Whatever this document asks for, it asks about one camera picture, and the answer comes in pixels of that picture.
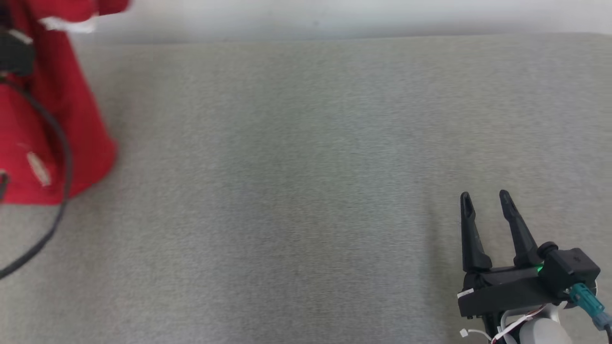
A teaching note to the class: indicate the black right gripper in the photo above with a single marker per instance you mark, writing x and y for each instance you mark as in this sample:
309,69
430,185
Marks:
507,289

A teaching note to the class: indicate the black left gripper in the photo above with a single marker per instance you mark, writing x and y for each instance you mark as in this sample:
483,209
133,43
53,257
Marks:
14,55

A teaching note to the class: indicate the plain red white-trimmed garment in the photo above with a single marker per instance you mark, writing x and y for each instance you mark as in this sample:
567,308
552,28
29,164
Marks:
81,119

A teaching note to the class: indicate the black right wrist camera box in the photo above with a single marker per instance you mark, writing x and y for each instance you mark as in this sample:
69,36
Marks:
571,270

